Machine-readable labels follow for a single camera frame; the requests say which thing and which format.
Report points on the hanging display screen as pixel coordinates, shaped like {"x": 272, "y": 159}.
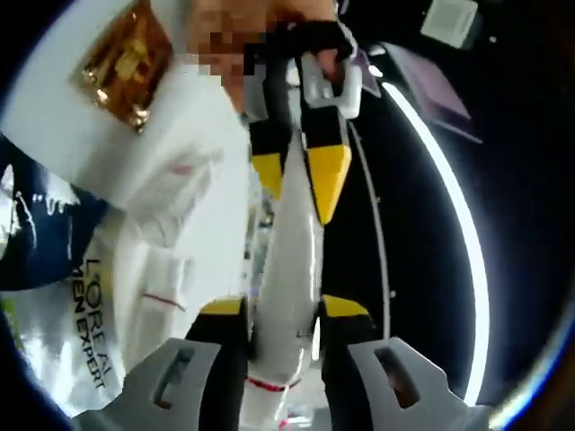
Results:
{"x": 436, "y": 94}

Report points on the white ceiling track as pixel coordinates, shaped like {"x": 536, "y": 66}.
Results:
{"x": 377, "y": 215}

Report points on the gold skincare sachet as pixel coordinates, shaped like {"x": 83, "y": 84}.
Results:
{"x": 126, "y": 67}

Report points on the long curved ceiling light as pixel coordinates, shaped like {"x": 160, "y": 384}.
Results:
{"x": 471, "y": 224}

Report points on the ceiling air conditioner unit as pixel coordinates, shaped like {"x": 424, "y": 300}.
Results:
{"x": 451, "y": 22}

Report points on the white skincare tube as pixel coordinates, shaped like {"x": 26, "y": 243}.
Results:
{"x": 292, "y": 269}

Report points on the silver green skincare sachet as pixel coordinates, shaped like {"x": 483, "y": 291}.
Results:
{"x": 90, "y": 314}

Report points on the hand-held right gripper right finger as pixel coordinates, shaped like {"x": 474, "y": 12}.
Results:
{"x": 350, "y": 372}

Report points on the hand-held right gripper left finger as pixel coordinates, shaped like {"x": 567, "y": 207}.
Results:
{"x": 215, "y": 368}

